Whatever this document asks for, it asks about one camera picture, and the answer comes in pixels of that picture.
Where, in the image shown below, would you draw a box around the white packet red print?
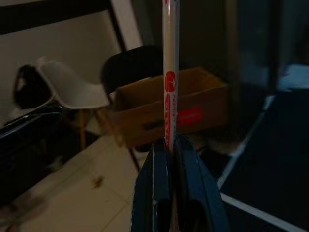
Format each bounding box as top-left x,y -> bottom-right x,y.
161,0 -> 181,152

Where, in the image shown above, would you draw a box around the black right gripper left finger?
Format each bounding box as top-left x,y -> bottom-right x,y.
131,142 -> 173,232

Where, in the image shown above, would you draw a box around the black bag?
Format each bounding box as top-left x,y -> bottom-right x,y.
12,64 -> 53,110

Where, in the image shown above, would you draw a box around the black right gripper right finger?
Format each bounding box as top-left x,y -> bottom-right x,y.
174,134 -> 230,232

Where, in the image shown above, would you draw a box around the grey metal cabinet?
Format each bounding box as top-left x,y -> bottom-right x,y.
178,0 -> 309,90

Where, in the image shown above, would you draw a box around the dark blue carpet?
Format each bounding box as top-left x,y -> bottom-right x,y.
197,89 -> 309,232

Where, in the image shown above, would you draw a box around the small brown floor scrap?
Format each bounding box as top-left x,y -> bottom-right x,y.
90,175 -> 103,188

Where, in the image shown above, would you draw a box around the black folding chair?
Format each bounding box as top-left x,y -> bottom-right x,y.
100,45 -> 165,170

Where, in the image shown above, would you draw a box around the white shell chair wooden legs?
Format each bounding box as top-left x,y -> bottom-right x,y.
36,57 -> 111,148

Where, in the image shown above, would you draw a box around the brown cardboard box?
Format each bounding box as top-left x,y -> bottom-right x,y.
112,67 -> 229,148

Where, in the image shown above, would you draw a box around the black metal stand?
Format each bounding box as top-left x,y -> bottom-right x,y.
0,106 -> 65,208

